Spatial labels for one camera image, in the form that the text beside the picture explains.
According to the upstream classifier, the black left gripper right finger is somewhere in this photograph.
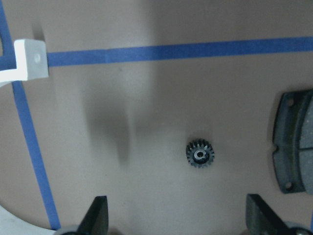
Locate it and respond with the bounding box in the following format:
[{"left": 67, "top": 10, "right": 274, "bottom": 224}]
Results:
[{"left": 246, "top": 194, "right": 292, "bottom": 235}]

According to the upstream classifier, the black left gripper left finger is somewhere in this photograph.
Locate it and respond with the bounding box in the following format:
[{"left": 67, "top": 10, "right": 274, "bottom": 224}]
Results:
[{"left": 76, "top": 196, "right": 109, "bottom": 235}]

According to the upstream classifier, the small black bearing gear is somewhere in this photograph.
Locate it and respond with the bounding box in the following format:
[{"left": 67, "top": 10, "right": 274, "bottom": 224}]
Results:
[{"left": 186, "top": 139, "right": 215, "bottom": 168}]

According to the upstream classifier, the dark brake pad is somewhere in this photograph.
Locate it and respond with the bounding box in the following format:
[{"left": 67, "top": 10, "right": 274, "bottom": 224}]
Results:
[{"left": 273, "top": 90, "right": 313, "bottom": 194}]

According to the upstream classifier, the white curved plastic part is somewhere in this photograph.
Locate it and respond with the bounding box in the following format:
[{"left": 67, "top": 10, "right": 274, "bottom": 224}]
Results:
[{"left": 0, "top": 39, "right": 54, "bottom": 235}]

